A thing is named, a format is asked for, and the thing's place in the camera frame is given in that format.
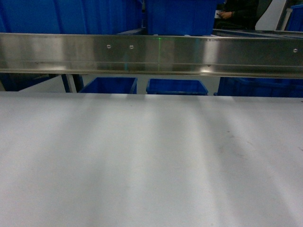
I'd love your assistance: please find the blue bin lower right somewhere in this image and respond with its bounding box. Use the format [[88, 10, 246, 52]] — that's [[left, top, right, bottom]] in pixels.
[[214, 77, 303, 98]]

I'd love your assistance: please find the large blue bin right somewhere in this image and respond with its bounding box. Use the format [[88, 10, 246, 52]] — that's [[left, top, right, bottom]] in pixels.
[[145, 0, 224, 36]]

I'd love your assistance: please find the large blue bin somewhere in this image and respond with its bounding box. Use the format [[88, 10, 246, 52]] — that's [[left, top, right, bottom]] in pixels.
[[145, 0, 224, 36], [0, 0, 143, 35]]

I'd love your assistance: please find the seated person in black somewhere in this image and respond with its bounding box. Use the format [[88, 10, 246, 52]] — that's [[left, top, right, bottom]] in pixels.
[[214, 0, 259, 30]]

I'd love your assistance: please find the large blue bin left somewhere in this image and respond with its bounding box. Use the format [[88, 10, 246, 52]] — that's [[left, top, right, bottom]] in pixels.
[[0, 0, 143, 35]]

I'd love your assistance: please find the blue bin under rail centre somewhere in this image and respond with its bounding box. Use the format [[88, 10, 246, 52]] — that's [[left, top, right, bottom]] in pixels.
[[146, 79, 208, 96]]

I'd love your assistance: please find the blue bin under rail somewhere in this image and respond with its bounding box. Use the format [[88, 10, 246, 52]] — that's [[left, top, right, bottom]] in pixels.
[[146, 79, 208, 96], [80, 77, 137, 94]]

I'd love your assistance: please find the blue bin under rail left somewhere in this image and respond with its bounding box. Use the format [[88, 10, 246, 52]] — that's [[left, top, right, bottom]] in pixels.
[[80, 77, 137, 94]]

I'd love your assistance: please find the stainless steel shelf rail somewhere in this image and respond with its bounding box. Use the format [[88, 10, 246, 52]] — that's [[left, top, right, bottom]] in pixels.
[[0, 33, 303, 79]]

